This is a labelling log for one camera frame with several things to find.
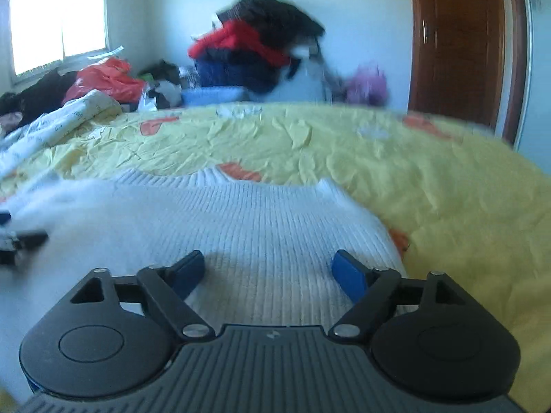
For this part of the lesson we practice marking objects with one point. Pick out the pink plastic bag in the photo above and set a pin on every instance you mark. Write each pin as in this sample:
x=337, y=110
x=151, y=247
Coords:
x=368, y=86

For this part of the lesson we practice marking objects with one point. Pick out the white printed quilt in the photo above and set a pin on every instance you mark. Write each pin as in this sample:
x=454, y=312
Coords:
x=49, y=129

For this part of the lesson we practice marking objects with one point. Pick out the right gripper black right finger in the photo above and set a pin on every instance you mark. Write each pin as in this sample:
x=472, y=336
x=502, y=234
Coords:
x=428, y=337

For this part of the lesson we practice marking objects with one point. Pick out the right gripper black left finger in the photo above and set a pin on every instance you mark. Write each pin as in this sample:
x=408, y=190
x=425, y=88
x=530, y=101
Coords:
x=111, y=335

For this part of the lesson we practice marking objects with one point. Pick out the brown wooden door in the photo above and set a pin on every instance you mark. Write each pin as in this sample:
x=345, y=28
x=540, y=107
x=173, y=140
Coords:
x=470, y=61

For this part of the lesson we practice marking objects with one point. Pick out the light blue knit garment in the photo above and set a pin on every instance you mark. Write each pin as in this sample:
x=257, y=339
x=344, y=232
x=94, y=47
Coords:
x=214, y=96

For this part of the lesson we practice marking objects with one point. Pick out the red plastic bag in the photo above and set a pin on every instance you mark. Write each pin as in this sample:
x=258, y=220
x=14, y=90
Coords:
x=112, y=77

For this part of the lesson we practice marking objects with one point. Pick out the pile of dark clothes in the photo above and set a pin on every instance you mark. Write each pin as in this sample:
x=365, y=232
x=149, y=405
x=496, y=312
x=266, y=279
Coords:
x=281, y=25

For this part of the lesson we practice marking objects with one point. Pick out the white knit sweater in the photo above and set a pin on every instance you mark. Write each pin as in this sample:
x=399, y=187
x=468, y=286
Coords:
x=268, y=249

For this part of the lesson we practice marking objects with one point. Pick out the window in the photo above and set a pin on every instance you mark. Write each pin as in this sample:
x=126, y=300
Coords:
x=43, y=32

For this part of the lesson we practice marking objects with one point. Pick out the yellow cartoon bed sheet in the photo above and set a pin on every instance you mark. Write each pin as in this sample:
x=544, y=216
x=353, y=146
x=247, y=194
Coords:
x=466, y=203

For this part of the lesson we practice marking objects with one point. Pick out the black garment by window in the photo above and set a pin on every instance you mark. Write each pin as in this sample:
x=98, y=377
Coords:
x=43, y=97

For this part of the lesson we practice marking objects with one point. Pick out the red jacket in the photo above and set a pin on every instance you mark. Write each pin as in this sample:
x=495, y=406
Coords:
x=237, y=35

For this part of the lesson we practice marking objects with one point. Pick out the black and white crumpled clothes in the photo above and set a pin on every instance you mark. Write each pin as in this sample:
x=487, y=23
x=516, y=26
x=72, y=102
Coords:
x=160, y=95

